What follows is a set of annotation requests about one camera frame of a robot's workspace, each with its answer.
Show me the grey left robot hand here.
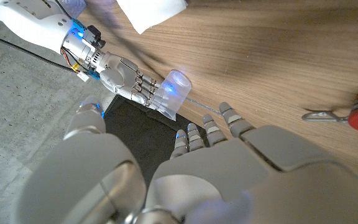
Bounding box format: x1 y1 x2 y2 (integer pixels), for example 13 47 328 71
14 95 358 224

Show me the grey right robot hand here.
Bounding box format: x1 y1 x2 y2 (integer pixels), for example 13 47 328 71
99 51 163 108

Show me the clear plastic measuring cup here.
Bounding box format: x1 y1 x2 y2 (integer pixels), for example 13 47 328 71
150 70 193 121

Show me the white tissue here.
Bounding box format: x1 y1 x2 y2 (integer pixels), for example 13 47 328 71
116 0 188 35

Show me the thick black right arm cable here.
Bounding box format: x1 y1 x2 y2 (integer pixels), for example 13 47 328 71
0 30 77 74

